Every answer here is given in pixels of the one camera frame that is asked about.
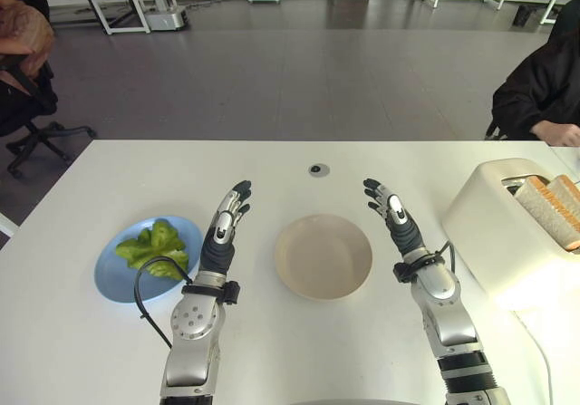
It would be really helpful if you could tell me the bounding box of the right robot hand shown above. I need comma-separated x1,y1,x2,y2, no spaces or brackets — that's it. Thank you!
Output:
362,178,432,266

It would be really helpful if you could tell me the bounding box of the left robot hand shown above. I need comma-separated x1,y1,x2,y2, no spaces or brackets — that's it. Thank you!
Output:
194,179,254,288

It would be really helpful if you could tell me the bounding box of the green lettuce leaf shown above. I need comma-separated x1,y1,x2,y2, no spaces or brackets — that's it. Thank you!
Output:
114,218,190,282

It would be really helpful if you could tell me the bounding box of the cream toaster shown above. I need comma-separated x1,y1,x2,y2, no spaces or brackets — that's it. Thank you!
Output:
440,157,580,312

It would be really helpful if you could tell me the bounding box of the cream plate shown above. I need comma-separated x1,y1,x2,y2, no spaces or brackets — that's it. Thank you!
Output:
273,213,374,302

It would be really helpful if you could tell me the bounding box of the blue plate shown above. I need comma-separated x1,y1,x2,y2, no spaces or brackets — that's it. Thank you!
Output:
93,215,205,304

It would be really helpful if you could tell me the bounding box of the bread slice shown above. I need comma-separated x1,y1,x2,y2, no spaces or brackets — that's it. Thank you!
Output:
513,176,580,250
546,174,580,225

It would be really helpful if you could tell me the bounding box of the person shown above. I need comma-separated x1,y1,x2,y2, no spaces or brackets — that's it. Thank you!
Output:
0,0,56,85
490,0,580,148

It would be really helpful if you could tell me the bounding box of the black office chair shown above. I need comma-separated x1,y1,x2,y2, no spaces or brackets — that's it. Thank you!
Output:
0,0,97,179

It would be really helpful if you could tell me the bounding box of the black cable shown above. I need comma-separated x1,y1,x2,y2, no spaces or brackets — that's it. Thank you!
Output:
133,256,194,351
432,239,457,286

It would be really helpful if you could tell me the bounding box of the white cord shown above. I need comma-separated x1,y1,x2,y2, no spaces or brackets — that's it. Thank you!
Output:
511,308,557,405

